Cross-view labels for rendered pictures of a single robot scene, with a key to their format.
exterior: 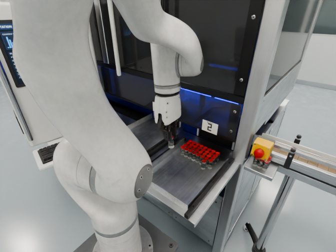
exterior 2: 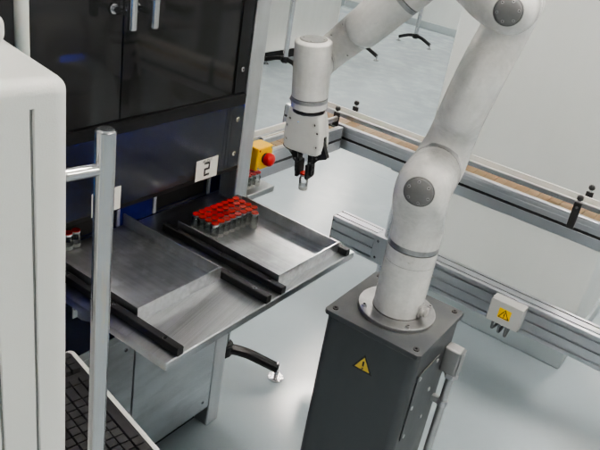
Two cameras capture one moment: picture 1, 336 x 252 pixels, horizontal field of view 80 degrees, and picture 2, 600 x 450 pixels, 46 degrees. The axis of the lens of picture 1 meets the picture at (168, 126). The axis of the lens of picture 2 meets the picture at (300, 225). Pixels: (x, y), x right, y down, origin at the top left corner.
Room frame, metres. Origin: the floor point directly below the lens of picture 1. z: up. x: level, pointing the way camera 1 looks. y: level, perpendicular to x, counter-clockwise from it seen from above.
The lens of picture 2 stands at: (0.78, 1.55, 1.78)
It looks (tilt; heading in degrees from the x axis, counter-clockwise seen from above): 27 degrees down; 263
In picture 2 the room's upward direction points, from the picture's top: 10 degrees clockwise
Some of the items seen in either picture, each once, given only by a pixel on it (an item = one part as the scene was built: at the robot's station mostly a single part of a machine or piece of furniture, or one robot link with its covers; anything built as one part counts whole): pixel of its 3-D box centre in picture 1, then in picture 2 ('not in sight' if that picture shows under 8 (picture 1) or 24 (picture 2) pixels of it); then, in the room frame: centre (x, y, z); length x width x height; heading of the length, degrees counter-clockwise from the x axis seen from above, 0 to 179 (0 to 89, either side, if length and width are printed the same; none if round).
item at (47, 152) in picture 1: (76, 142); (85, 422); (0.99, 0.56, 0.82); 0.40 x 0.14 x 0.02; 130
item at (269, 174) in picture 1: (262, 165); (244, 185); (0.73, -0.46, 0.87); 0.14 x 0.13 x 0.02; 141
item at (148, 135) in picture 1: (148, 132); (129, 262); (0.98, 0.11, 0.90); 0.34 x 0.26 x 0.04; 141
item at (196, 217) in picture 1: (162, 153); (201, 260); (0.82, 0.03, 0.87); 0.70 x 0.48 x 0.02; 51
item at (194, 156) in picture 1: (195, 157); (234, 221); (0.75, -0.14, 0.90); 0.18 x 0.02 x 0.05; 51
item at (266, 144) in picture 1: (262, 147); (255, 154); (0.70, -0.42, 0.99); 0.08 x 0.07 x 0.07; 141
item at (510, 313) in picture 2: not in sight; (506, 312); (-0.25, -0.47, 0.50); 0.12 x 0.05 x 0.09; 141
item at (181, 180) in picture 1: (185, 167); (258, 237); (0.68, -0.08, 0.90); 0.34 x 0.26 x 0.04; 141
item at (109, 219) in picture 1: (98, 180); (421, 203); (0.35, 0.17, 1.16); 0.19 x 0.12 x 0.24; 65
